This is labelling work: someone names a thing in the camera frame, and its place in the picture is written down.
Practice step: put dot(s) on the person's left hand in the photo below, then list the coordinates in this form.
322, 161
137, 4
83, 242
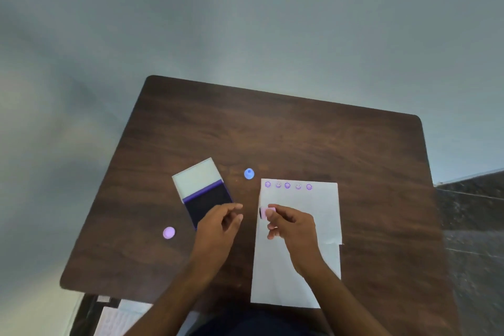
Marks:
212, 237

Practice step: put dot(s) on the person's right hand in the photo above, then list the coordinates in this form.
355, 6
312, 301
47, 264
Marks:
299, 233

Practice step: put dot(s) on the person's right thumb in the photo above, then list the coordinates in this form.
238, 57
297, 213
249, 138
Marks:
274, 233

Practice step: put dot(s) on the person's left thumb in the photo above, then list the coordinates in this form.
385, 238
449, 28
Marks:
236, 224

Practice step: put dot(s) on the small pink stamp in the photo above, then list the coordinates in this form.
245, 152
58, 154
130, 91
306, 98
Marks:
269, 213

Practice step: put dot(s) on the person's left forearm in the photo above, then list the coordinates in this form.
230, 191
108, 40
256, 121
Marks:
177, 300

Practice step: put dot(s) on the person's right forearm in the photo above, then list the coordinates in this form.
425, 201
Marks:
342, 304

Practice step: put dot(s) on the white paper sheet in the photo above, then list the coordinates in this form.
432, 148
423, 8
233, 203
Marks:
271, 268

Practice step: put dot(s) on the open blue ink pad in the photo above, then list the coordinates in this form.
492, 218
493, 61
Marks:
200, 190

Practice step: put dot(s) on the round blue stamp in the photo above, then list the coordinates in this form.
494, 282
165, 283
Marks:
249, 174

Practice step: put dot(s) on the round lilac stamp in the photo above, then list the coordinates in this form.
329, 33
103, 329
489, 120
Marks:
169, 233

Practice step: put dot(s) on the person's dark trousers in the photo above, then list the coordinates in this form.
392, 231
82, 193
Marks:
252, 326

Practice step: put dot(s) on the white lined paper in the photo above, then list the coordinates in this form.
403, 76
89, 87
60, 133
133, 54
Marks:
118, 320

